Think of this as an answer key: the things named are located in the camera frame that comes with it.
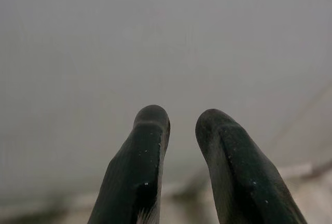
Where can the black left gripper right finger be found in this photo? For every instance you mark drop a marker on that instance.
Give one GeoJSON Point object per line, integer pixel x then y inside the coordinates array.
{"type": "Point", "coordinates": [233, 169]}

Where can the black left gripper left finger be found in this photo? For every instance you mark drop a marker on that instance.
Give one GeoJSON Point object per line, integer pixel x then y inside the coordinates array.
{"type": "Point", "coordinates": [140, 156]}

